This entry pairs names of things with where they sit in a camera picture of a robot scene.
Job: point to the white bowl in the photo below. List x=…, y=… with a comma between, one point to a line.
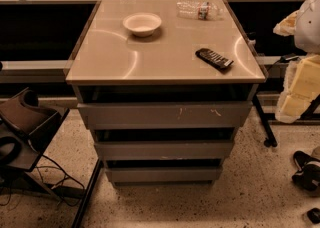
x=142, y=24

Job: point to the black power adapter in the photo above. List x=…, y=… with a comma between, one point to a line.
x=289, y=57

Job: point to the black diagonal floor bar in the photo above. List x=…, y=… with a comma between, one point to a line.
x=87, y=195

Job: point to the grey drawer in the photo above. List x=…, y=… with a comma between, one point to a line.
x=98, y=116
x=163, y=151
x=146, y=175

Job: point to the black shoe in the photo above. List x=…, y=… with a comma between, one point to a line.
x=308, y=174

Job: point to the grey drawer cabinet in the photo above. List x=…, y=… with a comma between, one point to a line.
x=114, y=66

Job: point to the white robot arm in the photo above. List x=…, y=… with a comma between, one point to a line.
x=306, y=38

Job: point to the black snack bar packet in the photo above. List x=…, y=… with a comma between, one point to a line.
x=213, y=58

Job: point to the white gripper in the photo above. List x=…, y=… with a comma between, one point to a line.
x=308, y=32

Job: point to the grey top drawer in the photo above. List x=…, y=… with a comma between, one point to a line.
x=98, y=116

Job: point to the clear plastic water bottle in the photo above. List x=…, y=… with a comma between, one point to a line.
x=199, y=10

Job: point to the black table leg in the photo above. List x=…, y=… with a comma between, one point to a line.
x=270, y=140

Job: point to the grey bottom drawer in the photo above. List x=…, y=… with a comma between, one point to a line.
x=146, y=175

